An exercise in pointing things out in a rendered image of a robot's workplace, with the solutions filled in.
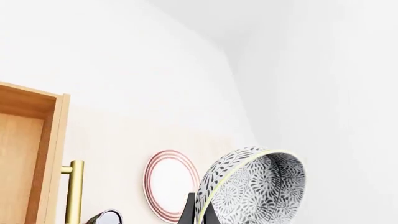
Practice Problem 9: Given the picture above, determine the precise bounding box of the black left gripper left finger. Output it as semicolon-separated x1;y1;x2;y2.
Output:
178;192;197;224

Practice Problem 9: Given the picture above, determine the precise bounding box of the white plate with red rings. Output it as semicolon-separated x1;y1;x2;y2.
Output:
142;149;201;222

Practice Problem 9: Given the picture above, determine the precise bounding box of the wooden cabinet drawer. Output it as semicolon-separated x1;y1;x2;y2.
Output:
0;81;71;224

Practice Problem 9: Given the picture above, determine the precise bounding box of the dark patterned mug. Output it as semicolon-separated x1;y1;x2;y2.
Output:
85;209;124;224

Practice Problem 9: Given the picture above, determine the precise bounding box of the brass drawer handle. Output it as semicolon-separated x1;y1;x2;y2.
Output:
60;159;85;224

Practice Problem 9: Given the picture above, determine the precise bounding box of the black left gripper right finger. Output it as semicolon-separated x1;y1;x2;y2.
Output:
203;202;219;224

